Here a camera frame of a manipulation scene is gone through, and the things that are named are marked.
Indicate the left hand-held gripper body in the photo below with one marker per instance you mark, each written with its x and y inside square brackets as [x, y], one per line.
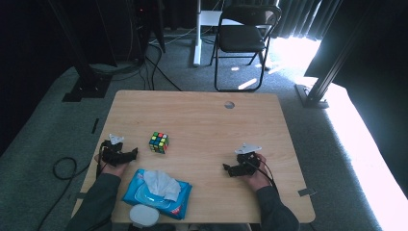
[112, 155]

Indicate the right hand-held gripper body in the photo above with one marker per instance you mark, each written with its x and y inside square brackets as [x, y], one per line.
[247, 162]

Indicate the multicoloured puzzle cube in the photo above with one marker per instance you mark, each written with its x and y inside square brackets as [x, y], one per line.
[159, 142]

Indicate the white wet wipe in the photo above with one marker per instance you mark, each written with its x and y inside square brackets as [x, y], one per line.
[162, 184]

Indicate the blue wet wipe pack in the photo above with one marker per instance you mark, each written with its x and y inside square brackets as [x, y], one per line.
[141, 195]

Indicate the person's left hand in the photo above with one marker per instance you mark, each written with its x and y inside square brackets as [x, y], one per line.
[117, 169]

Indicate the person's right hand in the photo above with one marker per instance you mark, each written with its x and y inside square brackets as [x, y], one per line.
[260, 179]

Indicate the black tape strip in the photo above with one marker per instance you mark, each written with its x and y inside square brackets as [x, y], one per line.
[95, 125]

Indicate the grey tape strip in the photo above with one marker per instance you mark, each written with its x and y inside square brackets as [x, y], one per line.
[81, 195]
[306, 192]

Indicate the grey table grommet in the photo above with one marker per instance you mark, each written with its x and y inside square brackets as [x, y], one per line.
[229, 105]

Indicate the white round lid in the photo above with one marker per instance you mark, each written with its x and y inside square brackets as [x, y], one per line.
[144, 215]

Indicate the black metal stand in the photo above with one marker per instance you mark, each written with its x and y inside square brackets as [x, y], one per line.
[86, 80]
[320, 83]

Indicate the black folding chair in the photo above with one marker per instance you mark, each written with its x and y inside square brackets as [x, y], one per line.
[240, 37]

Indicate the dark equipment rack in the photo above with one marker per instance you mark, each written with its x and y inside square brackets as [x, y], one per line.
[144, 25]

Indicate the white desk leg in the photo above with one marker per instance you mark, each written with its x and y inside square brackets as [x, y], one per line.
[197, 35]

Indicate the grey pleated curtain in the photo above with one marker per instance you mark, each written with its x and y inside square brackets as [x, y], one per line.
[301, 17]

